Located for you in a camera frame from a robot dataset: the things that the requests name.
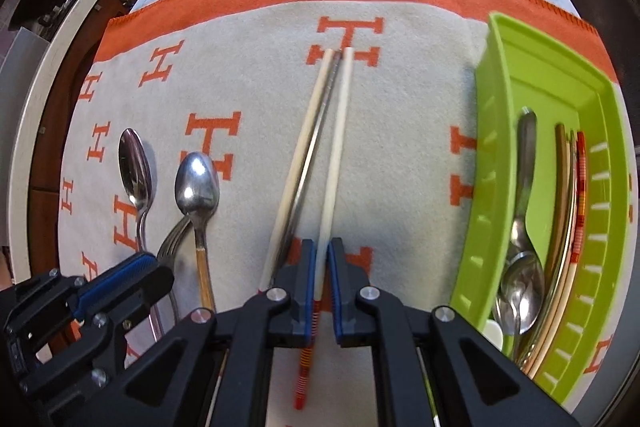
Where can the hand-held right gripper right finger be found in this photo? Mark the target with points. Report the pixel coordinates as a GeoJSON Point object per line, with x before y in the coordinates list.
{"type": "Point", "coordinates": [335, 287]}

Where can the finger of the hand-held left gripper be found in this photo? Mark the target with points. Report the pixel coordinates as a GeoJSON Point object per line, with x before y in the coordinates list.
{"type": "Point", "coordinates": [115, 274]}
{"type": "Point", "coordinates": [150, 289]}

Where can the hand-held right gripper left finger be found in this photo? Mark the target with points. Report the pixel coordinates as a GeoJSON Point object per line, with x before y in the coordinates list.
{"type": "Point", "coordinates": [310, 277]}

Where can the slim steel spoon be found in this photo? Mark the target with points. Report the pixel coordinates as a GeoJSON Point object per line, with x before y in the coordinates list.
{"type": "Point", "coordinates": [134, 172]}

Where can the cream chopstick red striped end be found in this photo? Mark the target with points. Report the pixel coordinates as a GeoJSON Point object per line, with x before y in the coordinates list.
{"type": "Point", "coordinates": [305, 132]}
{"type": "Point", "coordinates": [336, 147]}
{"type": "Point", "coordinates": [580, 187]}

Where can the small steel spoon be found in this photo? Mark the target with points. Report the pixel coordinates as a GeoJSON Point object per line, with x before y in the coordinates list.
{"type": "Point", "coordinates": [507, 314]}

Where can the brown wooden chopstick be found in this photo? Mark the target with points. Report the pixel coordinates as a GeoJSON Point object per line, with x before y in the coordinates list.
{"type": "Point", "coordinates": [570, 207]}
{"type": "Point", "coordinates": [552, 327]}

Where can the green plastic utensil tray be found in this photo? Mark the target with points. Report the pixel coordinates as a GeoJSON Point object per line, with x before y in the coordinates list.
{"type": "Point", "coordinates": [540, 72]}

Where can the steel fork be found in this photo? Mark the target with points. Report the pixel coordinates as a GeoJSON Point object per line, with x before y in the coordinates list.
{"type": "Point", "coordinates": [172, 237]}

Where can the pale patterned chopstick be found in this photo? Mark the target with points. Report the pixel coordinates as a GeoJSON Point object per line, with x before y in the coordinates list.
{"type": "Point", "coordinates": [311, 157]}

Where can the small white round object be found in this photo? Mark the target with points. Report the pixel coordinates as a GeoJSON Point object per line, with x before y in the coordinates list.
{"type": "Point", "coordinates": [492, 334]}

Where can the orange and cream printed blanket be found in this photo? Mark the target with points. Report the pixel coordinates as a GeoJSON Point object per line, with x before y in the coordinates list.
{"type": "Point", "coordinates": [400, 117]}

